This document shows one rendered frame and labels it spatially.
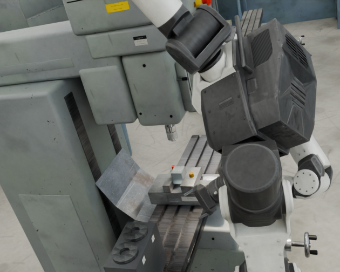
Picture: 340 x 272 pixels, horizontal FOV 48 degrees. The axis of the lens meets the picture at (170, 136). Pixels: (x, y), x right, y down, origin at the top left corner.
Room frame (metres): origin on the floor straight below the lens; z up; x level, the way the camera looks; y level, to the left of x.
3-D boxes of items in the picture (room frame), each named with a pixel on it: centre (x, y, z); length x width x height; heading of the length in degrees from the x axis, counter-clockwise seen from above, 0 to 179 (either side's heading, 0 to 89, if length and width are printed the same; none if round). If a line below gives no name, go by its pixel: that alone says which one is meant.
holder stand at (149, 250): (1.04, 0.22, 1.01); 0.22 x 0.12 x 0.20; 158
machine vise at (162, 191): (1.49, -0.03, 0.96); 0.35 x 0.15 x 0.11; 65
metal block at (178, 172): (1.50, 0.00, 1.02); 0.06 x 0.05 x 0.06; 155
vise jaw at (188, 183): (1.47, -0.05, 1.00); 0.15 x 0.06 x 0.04; 155
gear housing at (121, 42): (1.54, 0.03, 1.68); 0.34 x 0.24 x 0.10; 66
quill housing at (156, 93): (1.53, -0.01, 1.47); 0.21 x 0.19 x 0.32; 156
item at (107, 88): (1.61, 0.17, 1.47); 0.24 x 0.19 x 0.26; 156
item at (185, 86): (1.48, -0.11, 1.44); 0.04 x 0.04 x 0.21; 66
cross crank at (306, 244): (1.32, -0.47, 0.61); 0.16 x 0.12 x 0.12; 66
